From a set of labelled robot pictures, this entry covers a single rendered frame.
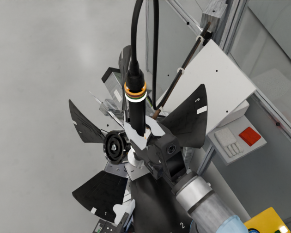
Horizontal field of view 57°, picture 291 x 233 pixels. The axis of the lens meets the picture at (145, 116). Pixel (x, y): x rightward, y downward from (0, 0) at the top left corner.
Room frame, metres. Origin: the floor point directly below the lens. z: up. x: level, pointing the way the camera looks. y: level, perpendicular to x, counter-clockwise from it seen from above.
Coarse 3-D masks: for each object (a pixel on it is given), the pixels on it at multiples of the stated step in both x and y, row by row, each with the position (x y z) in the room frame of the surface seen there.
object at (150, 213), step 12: (144, 180) 0.28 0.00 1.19; (156, 180) 0.28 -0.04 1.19; (132, 192) 0.24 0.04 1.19; (144, 192) 0.24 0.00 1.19; (156, 192) 0.24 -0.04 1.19; (168, 192) 0.24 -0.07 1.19; (144, 204) 0.20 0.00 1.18; (156, 204) 0.20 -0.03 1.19; (168, 204) 0.20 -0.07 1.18; (180, 204) 0.20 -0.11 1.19; (144, 216) 0.17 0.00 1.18; (156, 216) 0.17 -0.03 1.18; (168, 216) 0.17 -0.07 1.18; (180, 216) 0.17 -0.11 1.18; (144, 228) 0.13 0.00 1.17; (156, 228) 0.13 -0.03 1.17; (168, 228) 0.13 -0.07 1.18; (180, 228) 0.13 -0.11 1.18
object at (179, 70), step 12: (156, 0) 0.39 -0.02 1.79; (156, 12) 0.39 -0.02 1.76; (132, 24) 0.33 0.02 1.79; (156, 24) 0.40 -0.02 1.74; (132, 36) 0.32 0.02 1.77; (156, 36) 0.40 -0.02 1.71; (132, 48) 0.32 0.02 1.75; (156, 48) 0.40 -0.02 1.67; (192, 48) 0.69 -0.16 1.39; (132, 60) 0.32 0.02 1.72; (156, 60) 0.40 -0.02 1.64; (156, 72) 0.40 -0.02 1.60; (180, 72) 0.58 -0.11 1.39; (156, 108) 0.41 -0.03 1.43
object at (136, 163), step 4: (148, 132) 0.36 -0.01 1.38; (148, 136) 0.35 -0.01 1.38; (148, 140) 0.35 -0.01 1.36; (148, 144) 0.34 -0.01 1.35; (132, 152) 0.34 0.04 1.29; (128, 156) 0.32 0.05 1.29; (132, 156) 0.32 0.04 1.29; (128, 160) 0.31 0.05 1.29; (132, 160) 0.31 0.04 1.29; (136, 160) 0.31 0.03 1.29; (140, 160) 0.31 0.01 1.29; (132, 164) 0.30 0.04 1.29; (136, 164) 0.30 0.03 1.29; (140, 164) 0.30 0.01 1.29
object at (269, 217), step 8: (272, 208) 0.21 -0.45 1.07; (256, 216) 0.19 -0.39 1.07; (264, 216) 0.19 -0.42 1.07; (272, 216) 0.19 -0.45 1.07; (248, 224) 0.16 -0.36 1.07; (256, 224) 0.16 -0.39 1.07; (264, 224) 0.16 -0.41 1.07; (272, 224) 0.16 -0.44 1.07; (280, 224) 0.16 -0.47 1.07; (264, 232) 0.14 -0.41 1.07; (272, 232) 0.14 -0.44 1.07; (288, 232) 0.14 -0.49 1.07
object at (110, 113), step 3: (93, 96) 0.72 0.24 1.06; (96, 99) 0.69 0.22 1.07; (99, 102) 0.67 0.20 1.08; (108, 111) 0.61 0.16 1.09; (111, 111) 0.61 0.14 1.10; (108, 114) 0.60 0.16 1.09; (111, 114) 0.59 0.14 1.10; (114, 114) 0.59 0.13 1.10; (111, 117) 0.58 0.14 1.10; (114, 117) 0.58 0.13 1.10; (117, 120) 0.56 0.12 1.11; (117, 123) 0.55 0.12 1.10; (120, 123) 0.54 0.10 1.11; (120, 126) 0.53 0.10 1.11; (123, 126) 0.53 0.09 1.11
